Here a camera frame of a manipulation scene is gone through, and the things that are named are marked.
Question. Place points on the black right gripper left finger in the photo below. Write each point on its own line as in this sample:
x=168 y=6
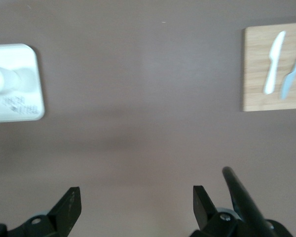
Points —
x=64 y=214

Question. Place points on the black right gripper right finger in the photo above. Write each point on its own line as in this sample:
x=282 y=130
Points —
x=204 y=217

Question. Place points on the grey plastic knife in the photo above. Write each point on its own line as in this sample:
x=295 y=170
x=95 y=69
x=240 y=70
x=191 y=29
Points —
x=287 y=84

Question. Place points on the cream bear print tray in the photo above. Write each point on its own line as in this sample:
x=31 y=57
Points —
x=27 y=56

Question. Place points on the bamboo cutting board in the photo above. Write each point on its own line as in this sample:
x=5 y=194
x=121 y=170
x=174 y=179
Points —
x=256 y=61

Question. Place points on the white plastic knife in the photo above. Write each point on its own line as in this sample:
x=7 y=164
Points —
x=276 y=51

